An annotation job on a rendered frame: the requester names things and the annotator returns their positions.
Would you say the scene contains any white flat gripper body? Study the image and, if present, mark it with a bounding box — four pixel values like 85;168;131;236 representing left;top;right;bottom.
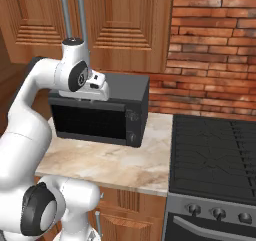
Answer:
58;80;111;102

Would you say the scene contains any black toaster oven door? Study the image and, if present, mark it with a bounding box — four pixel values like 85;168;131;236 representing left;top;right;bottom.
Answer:
49;102;128;144

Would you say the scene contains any black toaster oven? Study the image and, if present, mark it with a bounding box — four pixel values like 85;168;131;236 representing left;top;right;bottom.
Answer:
47;72;151;149

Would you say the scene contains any black toaster oven knob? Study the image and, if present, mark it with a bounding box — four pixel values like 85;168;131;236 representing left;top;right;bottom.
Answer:
127;131;139;144
128;109;140;122

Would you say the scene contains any wooden drawer front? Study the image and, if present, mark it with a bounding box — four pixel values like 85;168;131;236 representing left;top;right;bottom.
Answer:
98;185;168;217

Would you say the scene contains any black and steel stove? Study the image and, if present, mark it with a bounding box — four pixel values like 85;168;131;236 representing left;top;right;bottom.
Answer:
162;113;256;241

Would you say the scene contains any wooden base cupboard door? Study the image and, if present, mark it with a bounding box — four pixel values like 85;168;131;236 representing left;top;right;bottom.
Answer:
87;210;167;241

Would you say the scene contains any dark stove knob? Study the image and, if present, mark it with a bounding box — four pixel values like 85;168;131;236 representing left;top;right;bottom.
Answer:
187;203;202;218
238;211;254;225
211;207;227;222

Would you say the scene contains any wooden wall cupboard door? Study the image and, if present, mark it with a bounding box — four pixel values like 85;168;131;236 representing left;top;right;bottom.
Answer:
0;0;73;65
72;0;175;75

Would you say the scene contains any grey cupboard bar handle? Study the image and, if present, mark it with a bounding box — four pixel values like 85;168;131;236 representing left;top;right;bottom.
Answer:
60;0;73;41
76;0;90;54

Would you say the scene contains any grey base cupboard handle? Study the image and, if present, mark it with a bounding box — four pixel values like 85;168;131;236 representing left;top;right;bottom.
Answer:
94;210;103;241

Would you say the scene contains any grey oven door handle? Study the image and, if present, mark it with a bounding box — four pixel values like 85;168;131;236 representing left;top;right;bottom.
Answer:
172;215;256;241

